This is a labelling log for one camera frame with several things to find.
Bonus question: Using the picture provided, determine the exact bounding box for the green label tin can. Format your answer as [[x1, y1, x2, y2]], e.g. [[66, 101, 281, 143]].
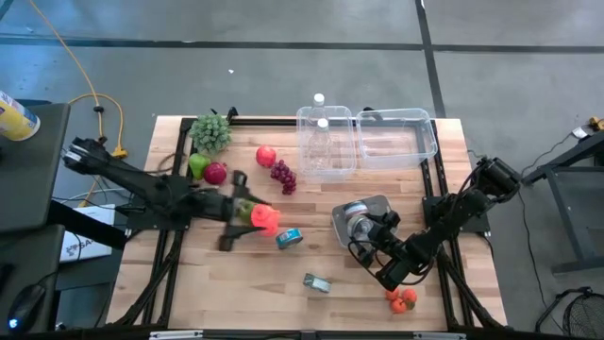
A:
[[343, 200, 377, 243], [302, 272, 333, 295]]

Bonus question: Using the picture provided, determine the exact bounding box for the white printed box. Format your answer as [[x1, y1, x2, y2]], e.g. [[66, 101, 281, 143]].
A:
[[59, 202, 117, 264]]

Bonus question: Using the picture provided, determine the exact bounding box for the purple-red grape bunch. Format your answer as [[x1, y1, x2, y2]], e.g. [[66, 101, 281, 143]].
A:
[[269, 159, 298, 196]]

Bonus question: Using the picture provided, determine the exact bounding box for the clear water bottle white cap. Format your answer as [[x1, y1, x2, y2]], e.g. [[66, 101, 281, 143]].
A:
[[310, 93, 327, 119], [309, 117, 334, 171]]

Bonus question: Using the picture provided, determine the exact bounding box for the teal yellowfin tuna can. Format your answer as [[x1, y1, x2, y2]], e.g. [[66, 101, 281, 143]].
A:
[[275, 228, 305, 250]]

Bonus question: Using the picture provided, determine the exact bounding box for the green spiky plant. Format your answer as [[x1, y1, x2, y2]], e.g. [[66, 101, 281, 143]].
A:
[[189, 112, 233, 155]]

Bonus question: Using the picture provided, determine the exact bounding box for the black metal bar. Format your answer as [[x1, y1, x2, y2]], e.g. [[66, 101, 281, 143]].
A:
[[46, 200, 128, 250]]

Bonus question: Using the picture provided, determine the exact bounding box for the grey plastic tray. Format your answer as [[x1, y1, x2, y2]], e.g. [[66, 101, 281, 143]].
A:
[[330, 194, 398, 248]]

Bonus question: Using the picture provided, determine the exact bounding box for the black metal stand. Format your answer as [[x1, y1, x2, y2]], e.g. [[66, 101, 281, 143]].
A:
[[521, 129, 604, 276]]

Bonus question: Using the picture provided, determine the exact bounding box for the green round fruit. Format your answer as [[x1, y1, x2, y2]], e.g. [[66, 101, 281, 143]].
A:
[[235, 197, 256, 226]]

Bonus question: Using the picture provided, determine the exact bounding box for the clear plastic bin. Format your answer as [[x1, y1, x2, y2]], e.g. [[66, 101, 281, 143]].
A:
[[355, 107, 439, 171], [295, 104, 359, 184]]

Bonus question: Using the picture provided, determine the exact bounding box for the black wire fan guard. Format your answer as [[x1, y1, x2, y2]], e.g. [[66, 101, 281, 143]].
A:
[[535, 285, 604, 339]]

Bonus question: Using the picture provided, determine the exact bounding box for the dark red apple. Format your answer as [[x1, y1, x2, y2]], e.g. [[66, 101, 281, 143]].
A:
[[203, 161, 229, 186]]

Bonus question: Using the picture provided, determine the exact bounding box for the green pear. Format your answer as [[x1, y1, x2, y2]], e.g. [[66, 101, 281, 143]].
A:
[[188, 152, 212, 181]]

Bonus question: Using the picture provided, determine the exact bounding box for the black computer mouse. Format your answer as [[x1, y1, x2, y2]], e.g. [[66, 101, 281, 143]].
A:
[[7, 282, 47, 332]]

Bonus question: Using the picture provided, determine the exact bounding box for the yellow extension cable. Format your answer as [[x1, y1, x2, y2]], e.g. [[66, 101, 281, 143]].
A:
[[26, 0, 129, 209]]

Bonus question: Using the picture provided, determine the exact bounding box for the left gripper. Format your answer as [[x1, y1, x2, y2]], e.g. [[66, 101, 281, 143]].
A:
[[200, 169, 273, 253]]

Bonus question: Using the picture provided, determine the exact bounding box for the yellow canister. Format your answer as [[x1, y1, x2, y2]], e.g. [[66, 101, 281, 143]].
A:
[[0, 89, 42, 142]]

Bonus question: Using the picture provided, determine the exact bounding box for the silver bracket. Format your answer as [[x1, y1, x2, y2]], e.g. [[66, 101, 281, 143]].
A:
[[413, 331, 467, 340], [149, 330, 205, 340]]

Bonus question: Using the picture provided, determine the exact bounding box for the orange-red squeeze bottle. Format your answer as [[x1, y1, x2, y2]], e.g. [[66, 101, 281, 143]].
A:
[[248, 202, 282, 238]]

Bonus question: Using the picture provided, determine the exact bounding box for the black desk top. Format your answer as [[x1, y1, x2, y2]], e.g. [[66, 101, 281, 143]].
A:
[[0, 224, 66, 334], [0, 99, 72, 233]]

